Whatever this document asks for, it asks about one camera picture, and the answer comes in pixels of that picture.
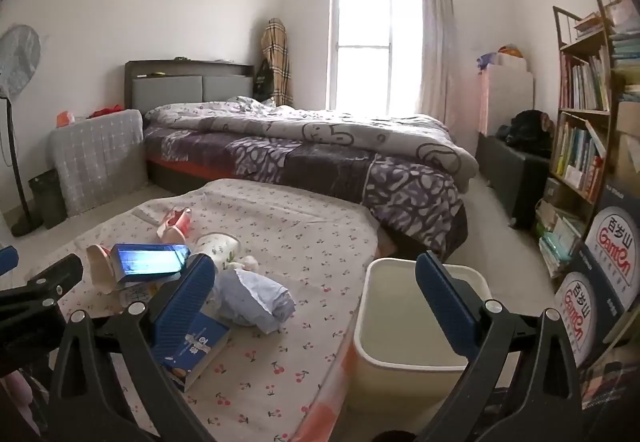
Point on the dark trash bin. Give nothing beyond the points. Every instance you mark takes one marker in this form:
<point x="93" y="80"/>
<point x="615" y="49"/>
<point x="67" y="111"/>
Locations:
<point x="47" y="197"/>

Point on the purple patterned bed blanket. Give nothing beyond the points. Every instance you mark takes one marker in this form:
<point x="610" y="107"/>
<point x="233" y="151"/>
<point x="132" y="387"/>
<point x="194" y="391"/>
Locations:
<point x="350" y="172"/>

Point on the beige plaid coat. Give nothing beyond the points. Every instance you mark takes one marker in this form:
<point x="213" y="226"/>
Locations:
<point x="277" y="52"/>

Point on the orange yellow toy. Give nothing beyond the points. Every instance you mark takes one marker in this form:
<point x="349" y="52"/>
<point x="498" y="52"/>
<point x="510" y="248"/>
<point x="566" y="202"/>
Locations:
<point x="510" y="52"/>

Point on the blue plastic bag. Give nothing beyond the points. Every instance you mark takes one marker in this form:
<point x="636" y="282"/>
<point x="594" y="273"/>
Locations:
<point x="487" y="61"/>

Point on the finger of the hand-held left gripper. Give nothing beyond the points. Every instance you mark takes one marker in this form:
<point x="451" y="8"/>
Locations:
<point x="7" y="261"/>
<point x="45" y="279"/>

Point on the white plastic trash bin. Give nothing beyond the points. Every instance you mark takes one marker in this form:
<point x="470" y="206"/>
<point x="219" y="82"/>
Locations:
<point x="380" y="387"/>

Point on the black bag on bench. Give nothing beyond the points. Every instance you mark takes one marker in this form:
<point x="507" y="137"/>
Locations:
<point x="527" y="130"/>

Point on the nightstand under grey checked cloth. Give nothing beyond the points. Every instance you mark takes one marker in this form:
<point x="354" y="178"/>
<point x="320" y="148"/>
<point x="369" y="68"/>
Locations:
<point x="95" y="157"/>

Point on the window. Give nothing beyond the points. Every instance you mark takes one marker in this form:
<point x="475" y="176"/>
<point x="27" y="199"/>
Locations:
<point x="360" y="17"/>

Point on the stack of books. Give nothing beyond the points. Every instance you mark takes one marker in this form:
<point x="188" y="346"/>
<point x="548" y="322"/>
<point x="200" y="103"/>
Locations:
<point x="627" y="52"/>
<point x="557" y="237"/>

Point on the grey cartoon print duvet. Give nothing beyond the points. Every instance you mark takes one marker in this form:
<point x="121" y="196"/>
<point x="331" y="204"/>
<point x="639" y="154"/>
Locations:
<point x="325" y="127"/>

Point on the floral print paper cup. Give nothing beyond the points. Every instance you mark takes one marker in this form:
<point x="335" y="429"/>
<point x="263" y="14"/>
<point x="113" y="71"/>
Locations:
<point x="217" y="247"/>

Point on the row of books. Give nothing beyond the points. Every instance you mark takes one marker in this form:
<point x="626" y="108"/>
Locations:
<point x="577" y="157"/>
<point x="582" y="82"/>

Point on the dark printed cardboard box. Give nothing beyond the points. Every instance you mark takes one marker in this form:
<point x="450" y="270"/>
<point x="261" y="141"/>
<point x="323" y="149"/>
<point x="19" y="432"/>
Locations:
<point x="580" y="317"/>
<point x="612" y="242"/>

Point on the wooden bookshelf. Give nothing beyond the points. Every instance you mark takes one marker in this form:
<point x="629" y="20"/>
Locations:
<point x="582" y="111"/>

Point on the bed with grey headboard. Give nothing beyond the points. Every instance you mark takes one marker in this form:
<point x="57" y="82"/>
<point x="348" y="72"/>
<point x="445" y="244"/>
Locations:
<point x="170" y="90"/>

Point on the pale window curtain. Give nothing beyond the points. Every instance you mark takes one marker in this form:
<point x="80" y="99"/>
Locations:
<point x="437" y="47"/>

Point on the cherry print tablecloth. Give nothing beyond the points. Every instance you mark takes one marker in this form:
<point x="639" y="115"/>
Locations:
<point x="300" y="232"/>

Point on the pink and white paper wrapper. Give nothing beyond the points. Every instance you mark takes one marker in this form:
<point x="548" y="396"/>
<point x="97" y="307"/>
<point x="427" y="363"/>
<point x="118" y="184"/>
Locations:
<point x="102" y="267"/>

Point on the crumpled white tissue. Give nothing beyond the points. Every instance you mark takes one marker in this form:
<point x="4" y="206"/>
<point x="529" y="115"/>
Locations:
<point x="245" y="263"/>

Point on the torn pink red carton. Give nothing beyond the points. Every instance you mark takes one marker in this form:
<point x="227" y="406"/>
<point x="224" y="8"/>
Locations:
<point x="175" y="222"/>

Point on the pink and white cabinet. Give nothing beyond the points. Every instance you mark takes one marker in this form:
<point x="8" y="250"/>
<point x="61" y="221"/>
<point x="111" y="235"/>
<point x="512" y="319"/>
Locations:
<point x="510" y="97"/>

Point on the blue and white flat box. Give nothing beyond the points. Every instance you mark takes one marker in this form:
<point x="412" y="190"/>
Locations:
<point x="200" y="352"/>

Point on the long glossy blue box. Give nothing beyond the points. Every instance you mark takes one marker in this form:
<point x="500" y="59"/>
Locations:
<point x="150" y="262"/>

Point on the standing fan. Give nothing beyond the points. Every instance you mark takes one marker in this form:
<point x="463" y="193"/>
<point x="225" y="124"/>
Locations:
<point x="20" y="52"/>

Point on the orange packet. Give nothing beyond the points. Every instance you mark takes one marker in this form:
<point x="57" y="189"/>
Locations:
<point x="64" y="118"/>

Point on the red cloth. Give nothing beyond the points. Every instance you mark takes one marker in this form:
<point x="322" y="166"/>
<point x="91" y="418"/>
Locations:
<point x="105" y="112"/>

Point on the dark grey storage box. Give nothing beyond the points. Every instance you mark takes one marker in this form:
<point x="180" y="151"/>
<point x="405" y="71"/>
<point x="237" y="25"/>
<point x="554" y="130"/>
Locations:
<point x="505" y="182"/>

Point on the white plastic bag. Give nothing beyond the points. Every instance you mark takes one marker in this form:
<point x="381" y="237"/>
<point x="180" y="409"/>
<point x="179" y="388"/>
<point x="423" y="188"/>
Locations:
<point x="260" y="302"/>

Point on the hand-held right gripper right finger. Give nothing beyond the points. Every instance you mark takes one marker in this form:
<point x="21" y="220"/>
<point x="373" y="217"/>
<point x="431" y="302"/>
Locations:
<point x="442" y="304"/>

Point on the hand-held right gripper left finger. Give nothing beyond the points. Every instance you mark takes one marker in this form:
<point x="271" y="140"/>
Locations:
<point x="185" y="302"/>

